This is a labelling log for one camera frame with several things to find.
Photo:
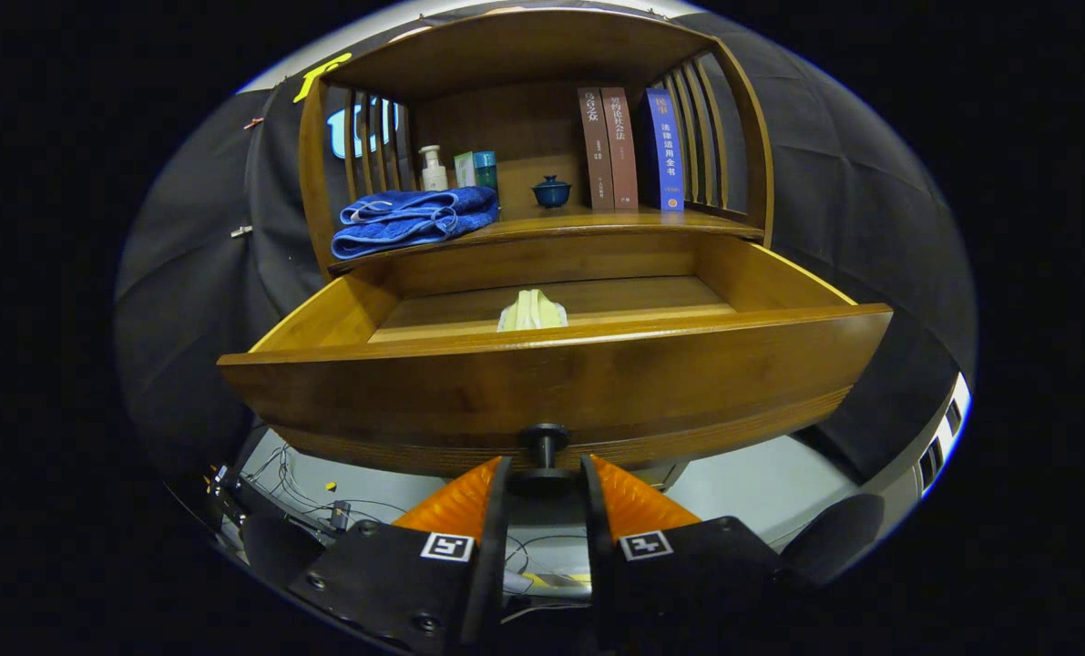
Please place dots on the folded blue towel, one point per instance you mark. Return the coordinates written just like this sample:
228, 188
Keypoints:
414, 223

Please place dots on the wooden countertop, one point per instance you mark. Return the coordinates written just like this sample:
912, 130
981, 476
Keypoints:
588, 221

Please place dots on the white and green tube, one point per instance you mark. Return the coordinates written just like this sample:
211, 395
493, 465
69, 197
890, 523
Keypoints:
465, 171

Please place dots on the teal capped bottle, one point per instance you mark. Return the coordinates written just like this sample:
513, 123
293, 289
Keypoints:
486, 171

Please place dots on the brown book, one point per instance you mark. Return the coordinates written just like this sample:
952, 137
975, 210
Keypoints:
620, 146
595, 146

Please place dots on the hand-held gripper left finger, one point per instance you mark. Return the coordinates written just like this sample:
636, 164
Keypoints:
492, 565

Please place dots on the dark blue lidded teacup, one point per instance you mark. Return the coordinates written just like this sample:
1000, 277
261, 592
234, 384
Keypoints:
551, 193

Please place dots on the white pump bottle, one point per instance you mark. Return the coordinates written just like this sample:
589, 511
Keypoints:
433, 173

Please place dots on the white device with dark slots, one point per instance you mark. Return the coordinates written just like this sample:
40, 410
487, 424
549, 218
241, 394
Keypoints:
947, 428

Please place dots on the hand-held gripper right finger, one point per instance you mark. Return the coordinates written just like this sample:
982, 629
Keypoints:
599, 565

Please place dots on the wooden drawer with black knob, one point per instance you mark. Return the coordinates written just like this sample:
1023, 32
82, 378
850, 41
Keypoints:
551, 383

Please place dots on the blue book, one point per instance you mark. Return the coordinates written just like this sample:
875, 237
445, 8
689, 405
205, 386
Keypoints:
666, 150

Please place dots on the wooden cabinet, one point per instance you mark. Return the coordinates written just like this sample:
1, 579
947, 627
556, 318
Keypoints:
515, 50

